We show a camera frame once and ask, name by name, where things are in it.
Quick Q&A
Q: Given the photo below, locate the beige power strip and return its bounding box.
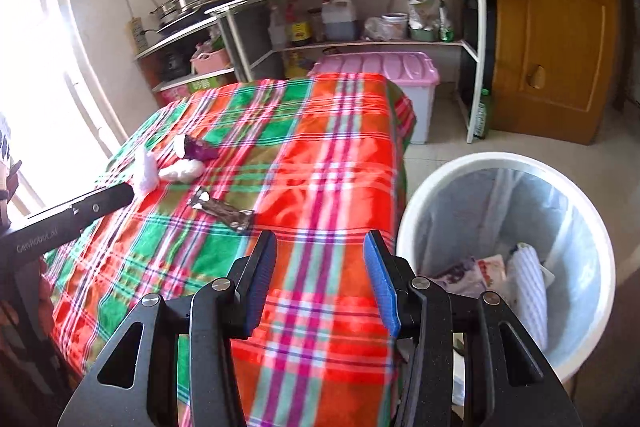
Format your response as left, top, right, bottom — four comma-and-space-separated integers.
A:
129, 18, 146, 55

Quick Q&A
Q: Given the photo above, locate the white foam net sleeve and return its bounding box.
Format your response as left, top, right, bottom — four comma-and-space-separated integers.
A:
133, 147, 161, 194
506, 243, 551, 348

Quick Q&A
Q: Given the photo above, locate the green cardboard box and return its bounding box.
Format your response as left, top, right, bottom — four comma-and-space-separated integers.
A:
187, 74, 226, 95

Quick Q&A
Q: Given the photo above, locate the white window frame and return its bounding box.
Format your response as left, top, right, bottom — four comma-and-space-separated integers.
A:
0, 0, 131, 218

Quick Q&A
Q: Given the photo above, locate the short white kitchen shelf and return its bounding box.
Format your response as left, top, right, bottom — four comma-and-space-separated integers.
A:
134, 14, 238, 108

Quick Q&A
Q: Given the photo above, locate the crumpled white tissue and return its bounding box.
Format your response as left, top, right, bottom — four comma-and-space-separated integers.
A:
159, 159, 204, 182

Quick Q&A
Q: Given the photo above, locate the clear plastic oil jug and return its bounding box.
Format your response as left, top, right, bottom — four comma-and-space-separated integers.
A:
321, 0, 360, 42

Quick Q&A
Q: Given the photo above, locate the pink plastic basket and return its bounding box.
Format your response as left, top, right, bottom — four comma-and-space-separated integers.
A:
191, 48, 231, 75

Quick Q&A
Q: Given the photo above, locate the pink-lid storage box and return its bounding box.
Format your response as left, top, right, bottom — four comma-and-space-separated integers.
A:
307, 52, 441, 145

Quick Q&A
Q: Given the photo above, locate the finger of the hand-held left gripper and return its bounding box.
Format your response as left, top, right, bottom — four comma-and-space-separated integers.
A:
73, 183, 137, 221

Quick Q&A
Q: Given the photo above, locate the purple snack wrapper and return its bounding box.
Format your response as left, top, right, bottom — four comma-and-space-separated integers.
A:
172, 134, 219, 162

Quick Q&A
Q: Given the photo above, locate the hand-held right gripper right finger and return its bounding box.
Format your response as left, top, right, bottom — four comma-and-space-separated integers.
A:
363, 230, 583, 427

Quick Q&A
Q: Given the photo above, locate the tall clear plastic bottle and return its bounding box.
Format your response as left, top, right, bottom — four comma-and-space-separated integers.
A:
268, 5, 287, 50

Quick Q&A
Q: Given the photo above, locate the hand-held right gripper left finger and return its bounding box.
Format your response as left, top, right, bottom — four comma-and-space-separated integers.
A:
56, 229, 278, 427

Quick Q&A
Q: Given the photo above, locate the dark glass jar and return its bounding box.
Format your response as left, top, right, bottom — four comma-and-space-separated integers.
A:
307, 8, 325, 44

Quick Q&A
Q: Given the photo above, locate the wooden door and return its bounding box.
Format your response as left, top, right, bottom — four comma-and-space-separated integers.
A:
487, 0, 621, 145

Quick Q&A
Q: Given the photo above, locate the stainless steel pot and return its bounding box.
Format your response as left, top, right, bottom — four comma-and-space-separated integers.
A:
150, 0, 218, 20

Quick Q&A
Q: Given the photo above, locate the small black appliance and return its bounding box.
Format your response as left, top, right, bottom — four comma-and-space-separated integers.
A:
161, 44, 193, 75

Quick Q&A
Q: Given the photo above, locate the white round trash bin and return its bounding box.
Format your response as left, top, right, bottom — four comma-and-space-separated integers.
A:
397, 152, 616, 383

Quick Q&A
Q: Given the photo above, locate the black induction cooker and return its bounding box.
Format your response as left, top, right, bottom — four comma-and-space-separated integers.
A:
156, 0, 236, 35

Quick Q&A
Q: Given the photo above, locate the pink cardboard box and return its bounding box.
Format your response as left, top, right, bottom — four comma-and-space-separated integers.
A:
159, 84, 193, 108

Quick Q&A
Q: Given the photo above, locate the red green plaid tablecloth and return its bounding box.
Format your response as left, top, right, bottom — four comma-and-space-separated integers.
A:
42, 74, 418, 427

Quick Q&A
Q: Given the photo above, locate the green glass bottle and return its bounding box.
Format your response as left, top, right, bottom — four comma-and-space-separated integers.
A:
472, 88, 493, 140

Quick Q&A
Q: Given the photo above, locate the red-cap sauce bottle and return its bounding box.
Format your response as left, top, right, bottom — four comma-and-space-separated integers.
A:
285, 2, 311, 48

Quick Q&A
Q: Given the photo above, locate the brown coffee stick wrapper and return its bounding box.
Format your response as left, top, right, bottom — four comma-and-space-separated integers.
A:
187, 186, 256, 234

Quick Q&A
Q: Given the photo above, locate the crumpled clear plastic bag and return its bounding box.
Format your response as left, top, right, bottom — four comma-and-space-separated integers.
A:
363, 13, 408, 42

